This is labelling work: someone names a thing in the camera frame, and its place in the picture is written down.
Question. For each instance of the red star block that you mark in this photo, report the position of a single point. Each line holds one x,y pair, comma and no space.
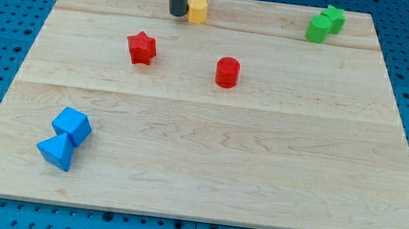
142,48

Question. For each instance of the green cylinder block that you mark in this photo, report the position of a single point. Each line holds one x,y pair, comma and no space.
318,29

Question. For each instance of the green star block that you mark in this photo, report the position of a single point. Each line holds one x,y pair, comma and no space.
337,18

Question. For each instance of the yellow hexagon block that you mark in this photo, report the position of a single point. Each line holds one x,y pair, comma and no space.
197,10

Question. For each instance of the red cylinder block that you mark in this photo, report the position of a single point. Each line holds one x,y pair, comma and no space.
227,72

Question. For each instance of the light wooden board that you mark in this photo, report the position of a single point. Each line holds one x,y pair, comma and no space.
310,137

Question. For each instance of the blue triangular prism block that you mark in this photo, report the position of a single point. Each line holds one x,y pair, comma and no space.
57,150

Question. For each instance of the blue cube block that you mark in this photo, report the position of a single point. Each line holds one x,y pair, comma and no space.
74,123

